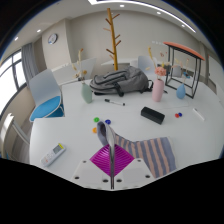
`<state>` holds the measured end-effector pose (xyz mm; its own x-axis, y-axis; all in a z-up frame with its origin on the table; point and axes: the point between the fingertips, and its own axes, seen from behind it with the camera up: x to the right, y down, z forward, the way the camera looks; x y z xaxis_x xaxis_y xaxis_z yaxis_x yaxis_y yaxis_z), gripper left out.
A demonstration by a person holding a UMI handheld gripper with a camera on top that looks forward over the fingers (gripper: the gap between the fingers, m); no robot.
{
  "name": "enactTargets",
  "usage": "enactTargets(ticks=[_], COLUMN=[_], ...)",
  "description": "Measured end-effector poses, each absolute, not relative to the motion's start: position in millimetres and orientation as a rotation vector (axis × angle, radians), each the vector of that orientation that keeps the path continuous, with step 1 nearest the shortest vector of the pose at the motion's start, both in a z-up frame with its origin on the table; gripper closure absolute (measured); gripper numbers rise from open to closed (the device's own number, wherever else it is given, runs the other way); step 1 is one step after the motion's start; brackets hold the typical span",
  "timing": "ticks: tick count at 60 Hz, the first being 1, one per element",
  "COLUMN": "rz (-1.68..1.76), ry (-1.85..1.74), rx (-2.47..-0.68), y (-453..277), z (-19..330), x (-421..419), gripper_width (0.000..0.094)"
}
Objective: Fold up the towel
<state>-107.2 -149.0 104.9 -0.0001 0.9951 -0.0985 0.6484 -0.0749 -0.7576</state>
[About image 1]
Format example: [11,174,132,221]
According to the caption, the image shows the white remote control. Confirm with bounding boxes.
[39,142,67,168]

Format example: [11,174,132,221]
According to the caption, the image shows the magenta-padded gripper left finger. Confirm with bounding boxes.
[71,143,113,190]

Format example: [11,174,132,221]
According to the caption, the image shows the blue vase with stems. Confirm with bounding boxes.
[175,58,192,100]

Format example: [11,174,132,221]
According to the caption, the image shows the black-framed orange-top side table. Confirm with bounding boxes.
[163,41,206,99]

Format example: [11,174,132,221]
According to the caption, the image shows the pink vase with flowers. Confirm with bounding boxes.
[147,46,168,103]

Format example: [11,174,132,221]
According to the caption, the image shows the black marker pen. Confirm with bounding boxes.
[104,98,126,107]

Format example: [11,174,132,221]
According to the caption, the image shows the white chair with blue cushion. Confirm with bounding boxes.
[28,68,65,123]

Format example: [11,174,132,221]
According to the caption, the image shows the grey curtain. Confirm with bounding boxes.
[20,42,40,84]

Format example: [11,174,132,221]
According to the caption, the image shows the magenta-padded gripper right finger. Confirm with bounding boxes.
[114,144,156,190]

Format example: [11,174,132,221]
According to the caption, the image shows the green vase with dried flowers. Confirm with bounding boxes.
[71,48,94,104]

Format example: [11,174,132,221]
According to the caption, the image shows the plain white chair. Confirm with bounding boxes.
[137,55,158,76]

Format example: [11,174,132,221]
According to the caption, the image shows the wooden coat rack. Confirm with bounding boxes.
[102,7,122,72]

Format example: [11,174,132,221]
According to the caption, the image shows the round wall clock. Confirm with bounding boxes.
[47,33,59,45]

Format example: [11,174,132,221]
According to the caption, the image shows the striped towel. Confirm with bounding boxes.
[96,120,178,190]

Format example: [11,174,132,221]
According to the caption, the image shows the black oblong case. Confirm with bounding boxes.
[140,106,166,126]

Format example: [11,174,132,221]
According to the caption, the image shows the ceiling light strip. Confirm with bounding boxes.
[88,0,198,34]

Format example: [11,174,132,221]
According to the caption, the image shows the grey backpack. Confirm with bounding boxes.
[89,65,154,98]

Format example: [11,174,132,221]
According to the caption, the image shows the round ceiling spotlights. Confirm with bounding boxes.
[13,3,188,43]

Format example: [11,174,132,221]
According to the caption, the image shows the window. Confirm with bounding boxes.
[0,49,28,116]

